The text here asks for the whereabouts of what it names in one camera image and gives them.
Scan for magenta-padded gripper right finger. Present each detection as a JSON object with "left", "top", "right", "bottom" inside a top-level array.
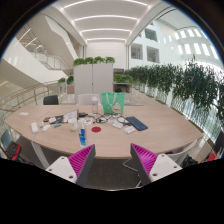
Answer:
[{"left": 130, "top": 143, "right": 183, "bottom": 187}]

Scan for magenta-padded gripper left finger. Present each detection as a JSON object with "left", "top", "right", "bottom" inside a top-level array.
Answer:
[{"left": 45, "top": 143, "right": 97, "bottom": 188}]

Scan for clear blue-label water bottle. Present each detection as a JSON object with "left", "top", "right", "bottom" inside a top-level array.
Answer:
[{"left": 78, "top": 120, "right": 88, "bottom": 149}]

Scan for white power strip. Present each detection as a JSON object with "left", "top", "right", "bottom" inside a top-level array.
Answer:
[{"left": 30, "top": 121, "right": 40, "bottom": 135}]

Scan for white packet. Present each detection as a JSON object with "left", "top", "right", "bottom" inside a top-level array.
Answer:
[
  {"left": 124, "top": 125, "right": 136, "bottom": 135},
  {"left": 112, "top": 121, "right": 124, "bottom": 130}
]

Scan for brown package with paper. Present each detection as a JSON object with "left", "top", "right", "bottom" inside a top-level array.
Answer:
[{"left": 62, "top": 109, "right": 80, "bottom": 124}]

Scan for black chair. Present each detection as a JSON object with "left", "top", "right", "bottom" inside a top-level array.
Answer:
[{"left": 42, "top": 94, "right": 60, "bottom": 106}]

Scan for clear white-lid shaker bottle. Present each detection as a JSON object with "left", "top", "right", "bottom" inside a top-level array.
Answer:
[{"left": 90, "top": 95, "right": 100, "bottom": 115}]

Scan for glass balustrade railing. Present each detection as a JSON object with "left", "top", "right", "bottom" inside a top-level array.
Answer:
[{"left": 0, "top": 81, "right": 61, "bottom": 114}]

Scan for brown planter with plants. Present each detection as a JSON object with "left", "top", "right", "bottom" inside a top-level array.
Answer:
[{"left": 57, "top": 75, "right": 75, "bottom": 95}]

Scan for green cat-print tote bag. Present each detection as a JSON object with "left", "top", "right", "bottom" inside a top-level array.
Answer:
[{"left": 100, "top": 92, "right": 126, "bottom": 115}]

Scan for row of green plants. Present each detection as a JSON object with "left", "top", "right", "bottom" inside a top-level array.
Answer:
[{"left": 125, "top": 54, "right": 224, "bottom": 124}]

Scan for white cabinet with plants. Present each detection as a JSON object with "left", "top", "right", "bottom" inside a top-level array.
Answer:
[{"left": 72, "top": 55, "right": 116, "bottom": 96}]

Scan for wooden planter with plants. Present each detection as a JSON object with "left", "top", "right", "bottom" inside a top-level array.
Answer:
[{"left": 113, "top": 73, "right": 134, "bottom": 94}]

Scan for ceiling light strips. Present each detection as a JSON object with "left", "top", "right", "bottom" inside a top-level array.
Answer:
[{"left": 63, "top": 0, "right": 149, "bottom": 43}]

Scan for tangled black cables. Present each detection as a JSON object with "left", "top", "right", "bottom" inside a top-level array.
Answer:
[{"left": 89, "top": 113, "right": 129, "bottom": 125}]

